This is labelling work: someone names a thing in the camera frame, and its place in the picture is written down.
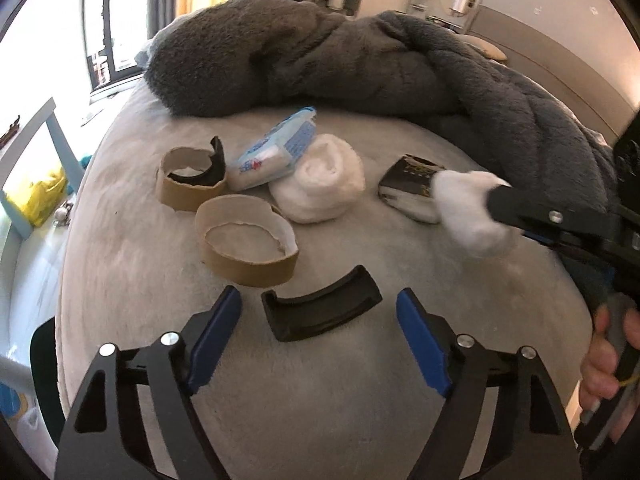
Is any light blue low table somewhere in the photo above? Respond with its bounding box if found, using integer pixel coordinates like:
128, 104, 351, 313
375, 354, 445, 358
1, 98, 85, 240

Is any black gold wrapper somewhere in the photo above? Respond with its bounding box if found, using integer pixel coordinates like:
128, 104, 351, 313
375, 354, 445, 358
378, 154, 444, 224

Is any dark grey fleece blanket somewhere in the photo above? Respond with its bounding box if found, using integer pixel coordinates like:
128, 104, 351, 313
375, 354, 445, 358
144, 0, 617, 211

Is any small cardboard tape ring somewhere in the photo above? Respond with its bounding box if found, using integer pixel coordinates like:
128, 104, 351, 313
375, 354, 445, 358
155, 135, 229, 214

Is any beige pillow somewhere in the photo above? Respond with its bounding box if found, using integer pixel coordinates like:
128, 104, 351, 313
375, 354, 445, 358
458, 35, 508, 64

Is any large cardboard tape ring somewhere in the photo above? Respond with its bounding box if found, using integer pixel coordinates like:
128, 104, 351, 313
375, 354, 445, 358
194, 193, 301, 290

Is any grey bed headboard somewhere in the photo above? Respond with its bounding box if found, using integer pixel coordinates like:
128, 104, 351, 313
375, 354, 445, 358
469, 6, 636, 145

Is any white rolled towel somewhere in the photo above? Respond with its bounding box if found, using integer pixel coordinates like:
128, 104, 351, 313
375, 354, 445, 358
269, 133, 366, 224

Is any blue wet wipes pack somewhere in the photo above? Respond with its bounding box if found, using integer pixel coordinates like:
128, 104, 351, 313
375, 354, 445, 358
226, 106, 317, 192

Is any grey bed mattress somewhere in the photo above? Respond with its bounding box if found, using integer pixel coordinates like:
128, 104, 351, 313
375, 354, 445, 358
55, 84, 592, 479

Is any black curved plastic piece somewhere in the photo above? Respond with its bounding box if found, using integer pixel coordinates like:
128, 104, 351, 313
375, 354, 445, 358
262, 264, 383, 342

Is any person's right hand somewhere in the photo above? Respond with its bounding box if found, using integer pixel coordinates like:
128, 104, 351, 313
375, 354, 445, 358
579, 303, 640, 443

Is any yellow plastic bag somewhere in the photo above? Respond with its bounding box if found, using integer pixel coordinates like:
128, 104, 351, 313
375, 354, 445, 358
6, 167, 67, 228

